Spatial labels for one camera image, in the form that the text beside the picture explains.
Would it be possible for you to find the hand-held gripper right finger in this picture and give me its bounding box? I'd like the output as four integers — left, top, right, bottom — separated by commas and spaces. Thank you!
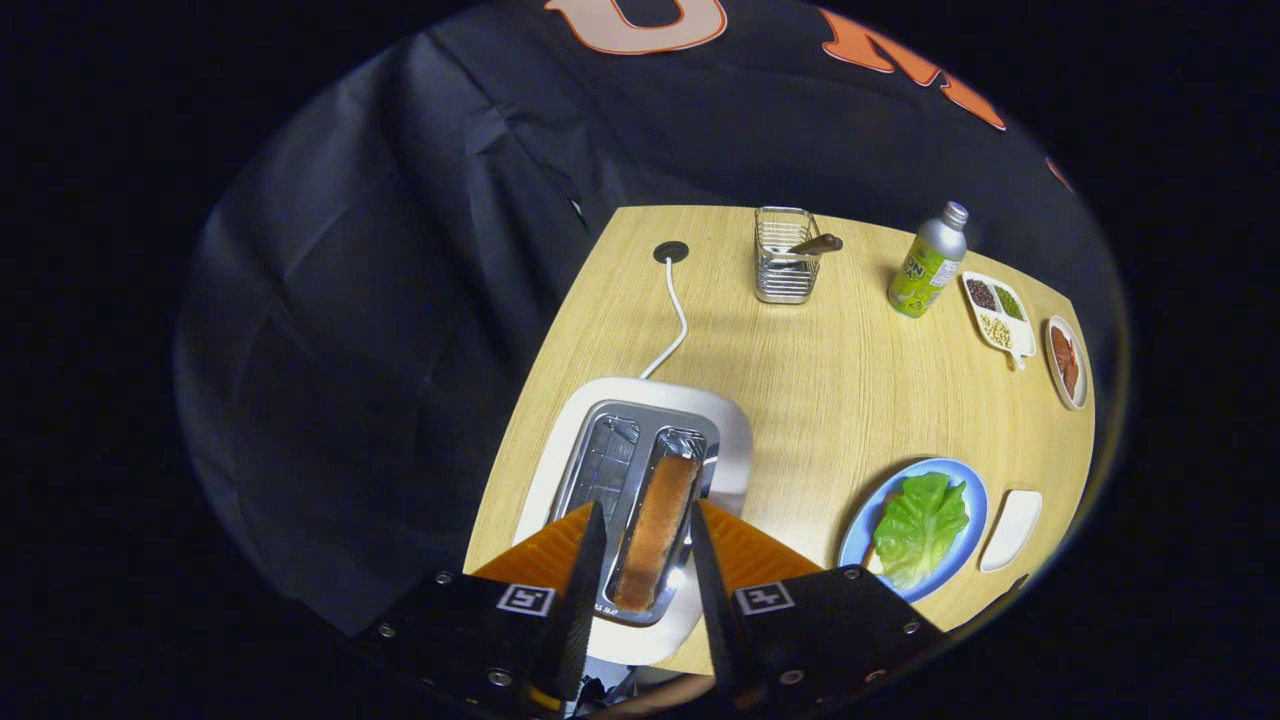
690, 500, 946, 713

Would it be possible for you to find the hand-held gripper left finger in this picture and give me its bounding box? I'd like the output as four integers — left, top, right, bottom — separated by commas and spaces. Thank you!
350, 500, 609, 713

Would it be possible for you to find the green lettuce leaf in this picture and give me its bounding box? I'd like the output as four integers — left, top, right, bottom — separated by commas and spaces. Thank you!
872, 472, 971, 591

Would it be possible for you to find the toasted bread slice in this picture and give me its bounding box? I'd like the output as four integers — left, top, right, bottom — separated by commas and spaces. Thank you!
611, 454, 701, 614

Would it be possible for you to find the blue round plate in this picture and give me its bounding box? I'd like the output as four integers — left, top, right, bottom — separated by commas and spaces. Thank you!
838, 457, 990, 603

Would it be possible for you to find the white square plate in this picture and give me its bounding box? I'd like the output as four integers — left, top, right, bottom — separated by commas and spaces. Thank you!
979, 489, 1044, 574

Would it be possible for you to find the white toaster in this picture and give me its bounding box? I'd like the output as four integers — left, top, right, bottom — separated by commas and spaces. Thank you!
512, 376, 754, 667

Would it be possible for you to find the white oval plate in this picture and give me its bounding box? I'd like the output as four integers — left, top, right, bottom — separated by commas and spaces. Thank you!
1043, 315, 1090, 412

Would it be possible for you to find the white divided dish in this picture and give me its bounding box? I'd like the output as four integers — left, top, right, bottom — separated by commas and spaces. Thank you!
960, 270, 1037, 371

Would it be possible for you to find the silver bottle with green label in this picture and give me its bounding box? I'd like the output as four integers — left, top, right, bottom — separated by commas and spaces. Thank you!
887, 200, 970, 320

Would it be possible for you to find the white toaster cable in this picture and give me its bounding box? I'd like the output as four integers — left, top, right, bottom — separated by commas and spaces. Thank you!
640, 258, 691, 381

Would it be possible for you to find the metal wire basket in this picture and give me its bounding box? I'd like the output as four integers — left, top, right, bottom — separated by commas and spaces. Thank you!
753, 206, 823, 305

